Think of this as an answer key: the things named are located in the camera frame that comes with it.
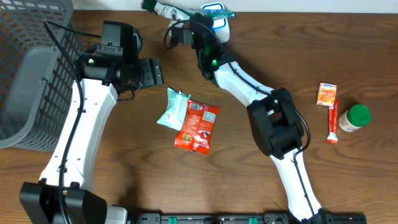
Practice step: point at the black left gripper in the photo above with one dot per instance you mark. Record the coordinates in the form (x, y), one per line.
(154, 74)

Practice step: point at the red sachet stick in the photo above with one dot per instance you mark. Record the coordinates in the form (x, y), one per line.
(332, 123)

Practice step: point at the green lid spice jar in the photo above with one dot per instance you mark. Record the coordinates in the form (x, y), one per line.
(355, 118)

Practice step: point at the grey plastic mesh basket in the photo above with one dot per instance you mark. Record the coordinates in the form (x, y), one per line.
(36, 80)

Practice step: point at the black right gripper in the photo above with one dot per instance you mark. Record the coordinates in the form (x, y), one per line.
(196, 17)

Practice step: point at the mint green wipes pack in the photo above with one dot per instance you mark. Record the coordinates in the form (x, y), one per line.
(175, 113)

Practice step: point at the small orange box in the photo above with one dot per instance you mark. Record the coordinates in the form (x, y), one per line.
(326, 94)

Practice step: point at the white barcode scanner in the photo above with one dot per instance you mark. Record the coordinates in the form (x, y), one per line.
(220, 26)

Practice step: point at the green product pouch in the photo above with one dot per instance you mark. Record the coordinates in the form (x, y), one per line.
(214, 10)

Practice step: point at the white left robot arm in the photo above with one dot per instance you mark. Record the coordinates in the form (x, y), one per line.
(63, 193)

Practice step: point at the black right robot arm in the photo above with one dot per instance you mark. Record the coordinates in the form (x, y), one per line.
(277, 126)

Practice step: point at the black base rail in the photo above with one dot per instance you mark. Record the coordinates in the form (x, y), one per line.
(267, 218)

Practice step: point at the orange snack packet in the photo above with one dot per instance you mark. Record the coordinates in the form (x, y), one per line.
(196, 132)

